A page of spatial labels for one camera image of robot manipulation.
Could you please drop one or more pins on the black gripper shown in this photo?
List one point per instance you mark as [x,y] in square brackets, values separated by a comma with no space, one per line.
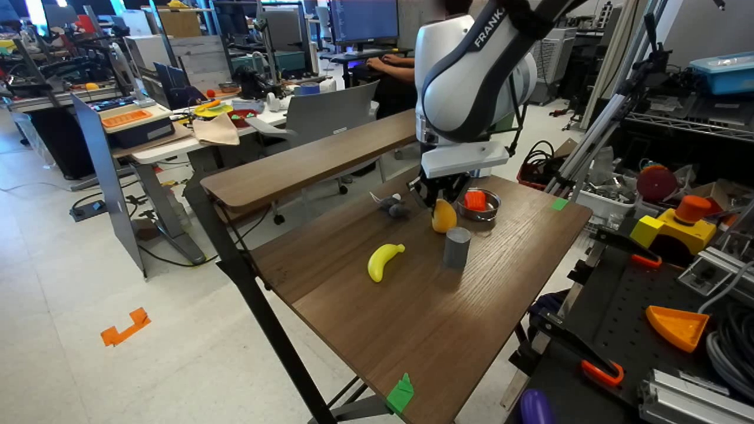
[445,185]

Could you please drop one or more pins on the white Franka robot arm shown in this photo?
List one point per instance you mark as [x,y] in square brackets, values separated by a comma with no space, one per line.
[471,79]

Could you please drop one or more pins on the red toy tomato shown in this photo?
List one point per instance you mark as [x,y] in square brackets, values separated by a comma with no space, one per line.
[475,202]

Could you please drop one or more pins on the small grey toy figure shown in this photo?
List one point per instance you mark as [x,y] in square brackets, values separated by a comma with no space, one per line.
[395,207]

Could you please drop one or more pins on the yellow toy banana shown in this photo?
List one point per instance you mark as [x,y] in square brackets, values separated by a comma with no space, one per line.
[383,263]

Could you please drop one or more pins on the purple toy eggplant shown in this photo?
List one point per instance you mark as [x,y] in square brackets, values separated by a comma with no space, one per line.
[535,408]

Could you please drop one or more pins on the small metal bowl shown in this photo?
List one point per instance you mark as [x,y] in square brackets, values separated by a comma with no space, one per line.
[488,212]

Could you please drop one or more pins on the grey metal cup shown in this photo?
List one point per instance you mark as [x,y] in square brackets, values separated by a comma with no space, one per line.
[455,248]

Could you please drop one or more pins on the green tape strip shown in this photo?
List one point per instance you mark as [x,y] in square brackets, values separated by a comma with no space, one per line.
[400,393]
[558,204]

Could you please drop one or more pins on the raised wooden shelf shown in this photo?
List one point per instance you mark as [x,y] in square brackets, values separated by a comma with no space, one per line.
[307,165]

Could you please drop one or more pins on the grey office chair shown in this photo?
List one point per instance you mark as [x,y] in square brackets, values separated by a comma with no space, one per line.
[331,115]

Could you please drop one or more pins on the black orange bar clamp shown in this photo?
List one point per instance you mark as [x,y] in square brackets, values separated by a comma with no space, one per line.
[628,251]
[584,356]

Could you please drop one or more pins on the computer monitor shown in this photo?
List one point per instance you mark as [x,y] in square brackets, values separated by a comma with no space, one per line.
[363,19]

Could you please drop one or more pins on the yellow cube block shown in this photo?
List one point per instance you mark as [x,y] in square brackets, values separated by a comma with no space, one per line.
[647,229]

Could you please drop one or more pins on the red disc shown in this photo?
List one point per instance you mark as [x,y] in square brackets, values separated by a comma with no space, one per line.
[655,183]

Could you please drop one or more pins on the black perforated breadboard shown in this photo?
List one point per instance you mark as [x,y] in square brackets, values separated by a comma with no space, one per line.
[621,330]

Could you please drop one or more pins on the yellow emergency stop box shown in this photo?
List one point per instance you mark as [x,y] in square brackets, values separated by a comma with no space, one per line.
[688,225]

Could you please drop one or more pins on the orange wedge block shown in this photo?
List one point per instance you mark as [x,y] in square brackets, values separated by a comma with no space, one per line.
[676,327]

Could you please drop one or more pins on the blue plastic bin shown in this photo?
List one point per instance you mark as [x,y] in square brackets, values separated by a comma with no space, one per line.
[723,75]

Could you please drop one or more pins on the grey divider panel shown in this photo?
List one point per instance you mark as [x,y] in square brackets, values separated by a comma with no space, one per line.
[108,190]

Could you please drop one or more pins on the black camera tripod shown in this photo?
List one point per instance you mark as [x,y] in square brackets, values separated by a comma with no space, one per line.
[608,118]

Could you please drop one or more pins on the orange floor bracket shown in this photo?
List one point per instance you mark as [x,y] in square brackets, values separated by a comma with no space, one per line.
[126,328]

